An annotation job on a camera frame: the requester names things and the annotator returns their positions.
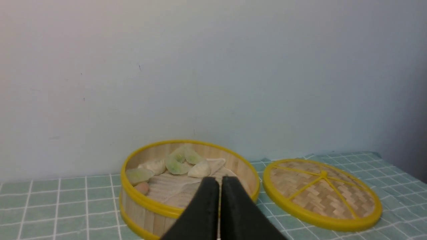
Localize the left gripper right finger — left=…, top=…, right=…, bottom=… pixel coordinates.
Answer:
left=220, top=176, right=287, bottom=240

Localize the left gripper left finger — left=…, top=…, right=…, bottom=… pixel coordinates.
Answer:
left=160, top=177, right=220, bottom=240

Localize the white steamer liner cloth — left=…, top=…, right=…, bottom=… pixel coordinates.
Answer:
left=146, top=158, right=237, bottom=208

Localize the white dumpling centre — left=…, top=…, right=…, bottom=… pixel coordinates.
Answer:
left=187, top=160, right=211, bottom=178

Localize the white dumpling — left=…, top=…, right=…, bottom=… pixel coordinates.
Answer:
left=138, top=159, right=167, bottom=176
left=187, top=160, right=211, bottom=178

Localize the bamboo steamer basket yellow rim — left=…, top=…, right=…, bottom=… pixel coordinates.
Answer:
left=119, top=140, right=260, bottom=240

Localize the green dumpling back middle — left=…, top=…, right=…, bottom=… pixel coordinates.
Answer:
left=164, top=155, right=192, bottom=175

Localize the green dumpling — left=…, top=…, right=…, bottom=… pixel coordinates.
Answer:
left=125, top=168, right=155, bottom=186
left=170, top=145, right=186, bottom=163
left=184, top=146, right=205, bottom=165
left=164, top=155, right=192, bottom=175

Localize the pink dumpling left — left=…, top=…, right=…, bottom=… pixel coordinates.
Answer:
left=134, top=181, right=149, bottom=196

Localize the green dumpling back right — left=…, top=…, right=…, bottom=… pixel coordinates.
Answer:
left=184, top=146, right=205, bottom=165

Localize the white dumpling back left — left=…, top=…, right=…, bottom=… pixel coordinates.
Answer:
left=138, top=159, right=167, bottom=176

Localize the green dumpling back top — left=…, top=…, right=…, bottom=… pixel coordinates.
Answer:
left=170, top=145, right=186, bottom=163

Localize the green dumpling far left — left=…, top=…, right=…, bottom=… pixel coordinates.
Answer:
left=125, top=168, right=155, bottom=186

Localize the woven bamboo steamer lid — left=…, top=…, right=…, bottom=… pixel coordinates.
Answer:
left=262, top=159, right=383, bottom=232

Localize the green checkered tablecloth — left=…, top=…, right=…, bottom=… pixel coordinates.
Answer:
left=0, top=151, right=427, bottom=240

